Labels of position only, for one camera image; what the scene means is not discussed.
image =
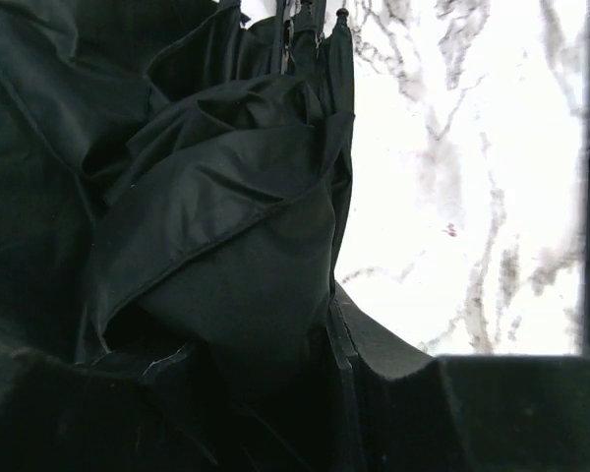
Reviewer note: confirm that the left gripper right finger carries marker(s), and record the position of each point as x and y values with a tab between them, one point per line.
408	411

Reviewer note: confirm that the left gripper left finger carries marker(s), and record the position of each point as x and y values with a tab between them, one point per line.
55	417

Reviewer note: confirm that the black folding umbrella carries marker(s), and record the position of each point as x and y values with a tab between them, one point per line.
174	187

